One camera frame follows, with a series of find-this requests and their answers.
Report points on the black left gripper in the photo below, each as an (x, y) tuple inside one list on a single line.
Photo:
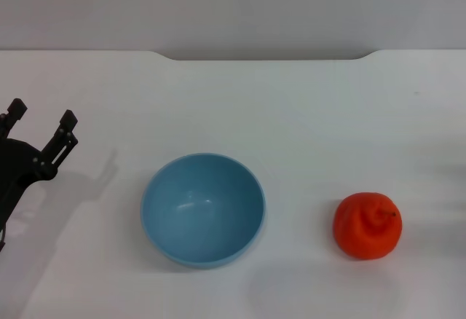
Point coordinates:
[(14, 166)]

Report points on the blue bowl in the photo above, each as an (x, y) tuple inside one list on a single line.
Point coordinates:
[(202, 209)]

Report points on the orange toy fruit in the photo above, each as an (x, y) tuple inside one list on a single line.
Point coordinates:
[(364, 231)]

